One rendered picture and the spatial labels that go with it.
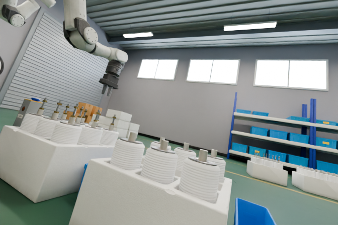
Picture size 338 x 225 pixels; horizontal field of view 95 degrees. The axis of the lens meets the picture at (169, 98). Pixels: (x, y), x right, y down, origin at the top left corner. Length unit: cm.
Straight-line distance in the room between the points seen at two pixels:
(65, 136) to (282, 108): 566
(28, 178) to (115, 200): 38
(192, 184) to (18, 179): 62
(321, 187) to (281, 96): 365
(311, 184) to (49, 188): 259
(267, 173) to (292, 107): 367
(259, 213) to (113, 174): 55
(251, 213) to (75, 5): 112
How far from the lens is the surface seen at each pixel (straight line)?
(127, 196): 47
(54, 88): 643
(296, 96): 607
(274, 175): 258
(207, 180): 42
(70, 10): 90
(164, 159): 45
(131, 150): 50
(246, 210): 79
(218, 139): 559
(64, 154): 70
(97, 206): 53
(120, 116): 347
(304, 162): 509
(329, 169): 521
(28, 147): 80
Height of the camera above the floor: 30
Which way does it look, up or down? 13 degrees up
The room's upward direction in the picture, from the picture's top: 13 degrees clockwise
